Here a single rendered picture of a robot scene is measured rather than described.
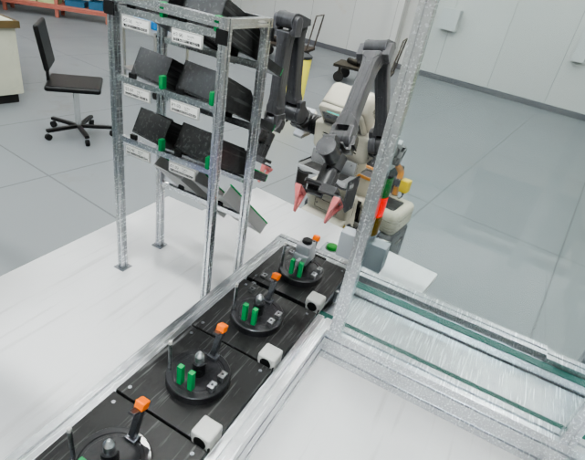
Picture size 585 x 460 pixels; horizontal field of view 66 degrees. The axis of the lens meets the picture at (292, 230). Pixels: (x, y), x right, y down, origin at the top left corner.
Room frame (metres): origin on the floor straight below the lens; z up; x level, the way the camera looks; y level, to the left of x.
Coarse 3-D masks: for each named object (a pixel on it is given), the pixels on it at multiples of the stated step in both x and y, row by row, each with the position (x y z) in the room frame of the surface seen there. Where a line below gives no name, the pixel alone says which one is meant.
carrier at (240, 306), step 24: (240, 288) 1.01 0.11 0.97; (264, 288) 1.03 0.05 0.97; (216, 312) 0.89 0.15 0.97; (240, 312) 0.89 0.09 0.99; (264, 312) 0.91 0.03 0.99; (288, 312) 0.95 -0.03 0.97; (312, 312) 0.96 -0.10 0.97; (240, 336) 0.83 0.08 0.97; (264, 336) 0.84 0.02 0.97; (288, 336) 0.86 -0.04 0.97; (264, 360) 0.75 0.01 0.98
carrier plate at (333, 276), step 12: (276, 252) 1.23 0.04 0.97; (264, 264) 1.15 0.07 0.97; (276, 264) 1.16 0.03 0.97; (324, 264) 1.21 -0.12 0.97; (252, 276) 1.08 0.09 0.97; (324, 276) 1.15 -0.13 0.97; (336, 276) 1.16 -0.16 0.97; (276, 288) 1.04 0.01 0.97; (288, 288) 1.05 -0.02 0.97; (300, 288) 1.06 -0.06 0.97; (312, 288) 1.07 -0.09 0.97; (324, 288) 1.08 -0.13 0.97; (336, 288) 1.10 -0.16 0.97; (300, 300) 1.01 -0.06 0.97
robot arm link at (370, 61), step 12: (360, 48) 1.58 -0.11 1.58; (360, 60) 1.57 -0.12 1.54; (372, 60) 1.51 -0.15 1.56; (384, 60) 1.54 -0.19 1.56; (360, 72) 1.47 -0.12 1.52; (372, 72) 1.48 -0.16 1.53; (360, 84) 1.43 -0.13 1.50; (372, 84) 1.49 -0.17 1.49; (348, 96) 1.41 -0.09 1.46; (360, 96) 1.39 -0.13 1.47; (348, 108) 1.36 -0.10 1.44; (360, 108) 1.38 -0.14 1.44; (336, 120) 1.32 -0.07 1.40; (348, 120) 1.31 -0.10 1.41; (336, 132) 1.28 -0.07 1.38; (348, 132) 1.27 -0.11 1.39; (348, 144) 1.25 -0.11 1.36
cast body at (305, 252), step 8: (304, 240) 1.13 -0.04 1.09; (312, 240) 1.14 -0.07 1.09; (296, 248) 1.12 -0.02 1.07; (304, 248) 1.11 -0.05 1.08; (312, 248) 1.12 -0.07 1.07; (296, 256) 1.11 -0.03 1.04; (304, 256) 1.10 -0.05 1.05; (312, 256) 1.14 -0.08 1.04; (296, 264) 1.09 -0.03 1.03; (304, 264) 1.10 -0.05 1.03
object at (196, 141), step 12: (180, 132) 1.15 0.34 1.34; (192, 132) 1.13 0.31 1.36; (204, 132) 1.11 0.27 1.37; (180, 144) 1.13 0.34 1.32; (192, 144) 1.11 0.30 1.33; (204, 144) 1.10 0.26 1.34; (228, 144) 1.13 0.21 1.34; (192, 156) 1.09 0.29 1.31; (204, 156) 1.08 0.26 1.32; (228, 156) 1.13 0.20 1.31; (240, 156) 1.17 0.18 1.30; (228, 168) 1.13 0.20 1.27; (240, 168) 1.17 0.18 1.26; (264, 180) 1.27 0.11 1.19
